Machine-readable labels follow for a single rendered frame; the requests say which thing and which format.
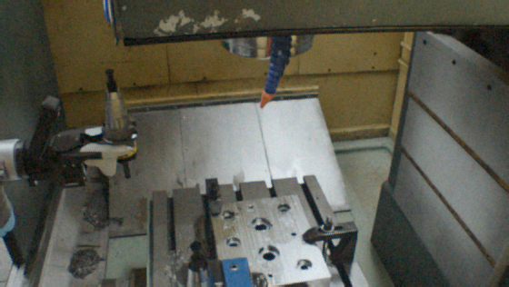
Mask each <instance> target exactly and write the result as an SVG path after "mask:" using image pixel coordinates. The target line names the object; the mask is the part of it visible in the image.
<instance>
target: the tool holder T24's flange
mask: <svg viewBox="0 0 509 287"><path fill-rule="evenodd" d="M129 117H130V120H131V124H130V126H128V127H127V128H125V129H123V130H118V131H113V130H109V129H107V128H106V126H105V121H103V127H100V128H101V133H102V135H103V141H104V142H105V143H106V144H109V145H114V146H117V145H124V144H129V143H131V142H132V141H133V140H134V139H135V138H136V135H135V134H137V130H136V128H135V127H136V123H135V119H134V117H131V116H129Z"/></svg>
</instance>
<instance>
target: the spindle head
mask: <svg viewBox="0 0 509 287"><path fill-rule="evenodd" d="M112 6H113V10H114V21H115V30H116V35H115V36H116V38H119V39H124V47H127V46H137V45H159V44H174V43H179V42H191V41H207V40H224V39H240V38H256V37H273V36H289V35H337V34H353V33H360V34H369V33H384V32H388V33H400V32H412V33H415V32H430V31H431V32H444V31H450V32H459V31H467V32H473V31H483V32H487V31H498V32H501V31H509V0H112Z"/></svg>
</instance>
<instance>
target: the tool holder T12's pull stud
mask: <svg viewBox="0 0 509 287"><path fill-rule="evenodd" d="M202 248H203V247H202V244H201V243H200V242H192V243H191V244H190V250H191V251H192V252H193V255H191V256H190V259H191V260H192V267H193V268H194V269H195V270H202V269H203V268H204V266H205V260H204V256H203V255H202V254H201V250H202Z"/></svg>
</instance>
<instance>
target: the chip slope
mask: <svg viewBox="0 0 509 287"><path fill-rule="evenodd" d="M261 97H262V96H261V95H260V96H248V97H236V98H232V99H224V100H212V101H200V102H188V103H176V104H154V105H142V106H131V107H126V109H127V112H128V114H129V116H131V117H134V119H135V123H136V127H135V128H136V130H137V134H135V135H136V138H135V144H136V148H137V155H136V157H135V159H134V160H132V161H131V162H129V168H130V174H131V178H129V179H126V178H125V174H124V168H123V165H122V164H120V163H116V166H115V171H116V173H115V175H113V176H109V203H110V213H109V219H110V218H114V217H120V216H121V217H122V216H124V227H123V225H122V227H121V228H120V227H117V226H118V224H112V222H111V223H110V220H111V219H110V220H109V236H110V239H114V238H121V237H135V236H142V235H147V216H148V207H147V201H148V200H153V191H160V190H167V197H173V189H177V188H194V187H199V189H200V194H206V192H205V179H212V178H218V182H219V185H220V184H229V183H232V184H233V185H234V188H235V191H240V189H239V183H245V182H254V181H263V180H265V182H266V185H267V187H272V185H271V180H272V179H280V178H289V177H297V178H298V180H299V183H304V181H303V176H307V175H315V176H316V178H317V180H318V182H319V183H320V185H321V187H322V189H323V191H324V194H325V196H326V198H327V201H328V202H329V204H330V206H331V208H332V210H333V212H334V213H342V212H350V211H352V209H351V205H350V203H349V200H348V197H347V194H346V190H345V188H344V180H343V176H342V174H341V171H340V168H339V164H338V162H337V159H336V156H335V153H334V147H333V145H332V142H331V139H330V135H329V133H328V130H327V127H326V123H325V120H324V116H323V113H322V109H321V106H320V104H319V101H318V93H308V94H275V95H274V96H273V97H272V98H271V99H270V102H269V103H268V104H267V105H266V106H265V108H264V109H260V103H261ZM110 224H111V225H110ZM123 228H124V229H123ZM110 229H111V230H110ZM120 230H121V231H120ZM111 242H112V241H111Z"/></svg>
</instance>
